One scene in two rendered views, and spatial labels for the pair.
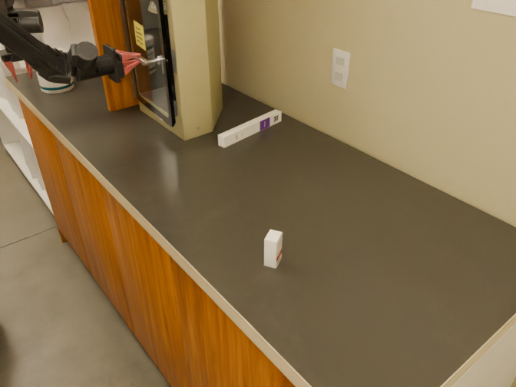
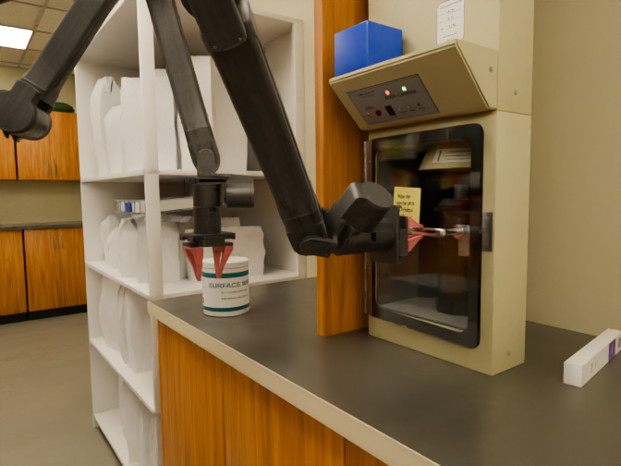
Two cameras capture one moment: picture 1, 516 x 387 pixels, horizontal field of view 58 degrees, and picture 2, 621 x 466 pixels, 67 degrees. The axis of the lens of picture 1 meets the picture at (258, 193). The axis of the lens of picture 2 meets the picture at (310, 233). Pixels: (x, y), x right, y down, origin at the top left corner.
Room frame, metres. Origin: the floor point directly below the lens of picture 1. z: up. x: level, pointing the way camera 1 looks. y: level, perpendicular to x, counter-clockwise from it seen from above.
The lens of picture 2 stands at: (0.53, 0.53, 1.27)
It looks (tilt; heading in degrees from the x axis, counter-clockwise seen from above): 5 degrees down; 2
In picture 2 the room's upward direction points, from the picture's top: 1 degrees counter-clockwise
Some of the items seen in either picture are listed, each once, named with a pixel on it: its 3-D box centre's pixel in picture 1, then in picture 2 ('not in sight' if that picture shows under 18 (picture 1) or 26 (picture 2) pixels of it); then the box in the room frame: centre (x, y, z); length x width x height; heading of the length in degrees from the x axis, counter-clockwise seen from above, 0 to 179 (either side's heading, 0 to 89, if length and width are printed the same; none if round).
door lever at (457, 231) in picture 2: (146, 58); (433, 231); (1.40, 0.34, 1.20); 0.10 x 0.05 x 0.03; 34
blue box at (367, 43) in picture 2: not in sight; (368, 54); (1.53, 0.45, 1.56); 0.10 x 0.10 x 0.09; 39
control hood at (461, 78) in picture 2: not in sight; (404, 92); (1.45, 0.38, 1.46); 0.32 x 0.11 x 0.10; 39
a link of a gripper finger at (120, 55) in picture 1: (127, 61); (404, 234); (1.38, 0.39, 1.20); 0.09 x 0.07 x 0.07; 129
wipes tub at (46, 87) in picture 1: (53, 70); (225, 285); (1.83, 0.82, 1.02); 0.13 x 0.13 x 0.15
